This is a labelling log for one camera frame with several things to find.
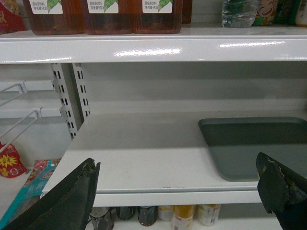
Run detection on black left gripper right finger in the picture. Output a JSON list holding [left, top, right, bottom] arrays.
[[256, 152, 307, 230]]

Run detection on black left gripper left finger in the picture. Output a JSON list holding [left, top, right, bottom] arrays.
[[4, 158, 101, 230]]

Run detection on white store shelf unit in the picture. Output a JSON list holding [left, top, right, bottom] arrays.
[[0, 24, 307, 230]]

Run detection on grey metal tray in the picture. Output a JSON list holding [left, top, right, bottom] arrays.
[[198, 117, 307, 182]]

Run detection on clear water bottle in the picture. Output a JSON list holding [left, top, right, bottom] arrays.
[[221, 0, 260, 28]]

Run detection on brown tea bottle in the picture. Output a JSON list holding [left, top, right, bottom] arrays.
[[23, 0, 84, 35], [130, 0, 183, 34], [81, 0, 132, 35]]

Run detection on white label drink bottle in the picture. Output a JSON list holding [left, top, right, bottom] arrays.
[[197, 204, 221, 226]]

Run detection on yellow drink bottle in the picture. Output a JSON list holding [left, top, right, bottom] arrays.
[[172, 205, 195, 230]]

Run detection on red snack pouch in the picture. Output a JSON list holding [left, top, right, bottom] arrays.
[[0, 144, 27, 179]]

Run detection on teal snack bag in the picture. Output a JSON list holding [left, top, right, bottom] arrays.
[[0, 158, 61, 229]]

